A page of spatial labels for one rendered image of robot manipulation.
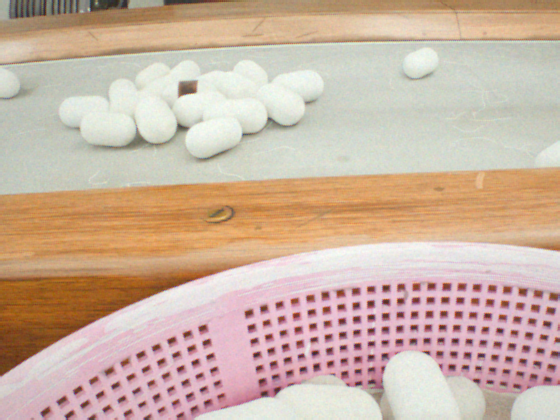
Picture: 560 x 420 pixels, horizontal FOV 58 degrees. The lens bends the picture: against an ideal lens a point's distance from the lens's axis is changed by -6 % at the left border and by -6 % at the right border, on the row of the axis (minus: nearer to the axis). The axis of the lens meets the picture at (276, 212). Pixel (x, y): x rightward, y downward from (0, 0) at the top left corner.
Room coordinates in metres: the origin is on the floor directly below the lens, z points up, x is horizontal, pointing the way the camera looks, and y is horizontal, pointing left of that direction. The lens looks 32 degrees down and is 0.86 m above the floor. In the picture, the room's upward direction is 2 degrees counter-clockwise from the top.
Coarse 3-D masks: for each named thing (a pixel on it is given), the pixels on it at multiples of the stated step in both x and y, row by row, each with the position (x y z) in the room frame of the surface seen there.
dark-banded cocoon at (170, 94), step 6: (174, 84) 0.33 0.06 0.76; (198, 84) 0.32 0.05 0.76; (204, 84) 0.32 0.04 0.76; (210, 84) 0.33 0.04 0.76; (168, 90) 0.32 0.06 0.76; (174, 90) 0.32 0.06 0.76; (198, 90) 0.32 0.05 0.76; (204, 90) 0.32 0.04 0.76; (210, 90) 0.32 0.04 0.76; (216, 90) 0.33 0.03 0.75; (162, 96) 0.32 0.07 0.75; (168, 96) 0.32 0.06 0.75; (174, 96) 0.32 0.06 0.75; (168, 102) 0.32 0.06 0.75; (174, 102) 0.32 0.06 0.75
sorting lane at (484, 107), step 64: (64, 64) 0.47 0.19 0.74; (128, 64) 0.46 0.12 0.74; (320, 64) 0.42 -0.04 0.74; (384, 64) 0.42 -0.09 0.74; (448, 64) 0.42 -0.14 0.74; (512, 64) 0.42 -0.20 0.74; (0, 128) 0.32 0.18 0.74; (64, 128) 0.31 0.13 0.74; (320, 128) 0.29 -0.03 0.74; (384, 128) 0.29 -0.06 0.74; (448, 128) 0.29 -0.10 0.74; (512, 128) 0.28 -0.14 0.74; (0, 192) 0.23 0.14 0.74
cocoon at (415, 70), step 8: (424, 48) 0.39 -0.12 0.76; (408, 56) 0.38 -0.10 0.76; (416, 56) 0.38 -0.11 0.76; (424, 56) 0.38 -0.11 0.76; (432, 56) 0.39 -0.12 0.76; (408, 64) 0.38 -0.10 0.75; (416, 64) 0.37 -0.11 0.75; (424, 64) 0.37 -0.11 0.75; (432, 64) 0.38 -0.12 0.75; (408, 72) 0.38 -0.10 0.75; (416, 72) 0.37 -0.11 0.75; (424, 72) 0.37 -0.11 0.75
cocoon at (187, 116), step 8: (184, 96) 0.30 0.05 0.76; (192, 96) 0.30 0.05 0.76; (200, 96) 0.30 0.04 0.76; (208, 96) 0.30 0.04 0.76; (216, 96) 0.30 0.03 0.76; (224, 96) 0.31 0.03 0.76; (176, 104) 0.30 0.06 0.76; (184, 104) 0.30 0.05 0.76; (192, 104) 0.30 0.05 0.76; (200, 104) 0.30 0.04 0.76; (208, 104) 0.30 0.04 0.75; (176, 112) 0.30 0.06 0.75; (184, 112) 0.29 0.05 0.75; (192, 112) 0.29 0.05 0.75; (200, 112) 0.30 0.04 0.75; (176, 120) 0.30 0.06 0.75; (184, 120) 0.29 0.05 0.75; (192, 120) 0.29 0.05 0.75; (200, 120) 0.30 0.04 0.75
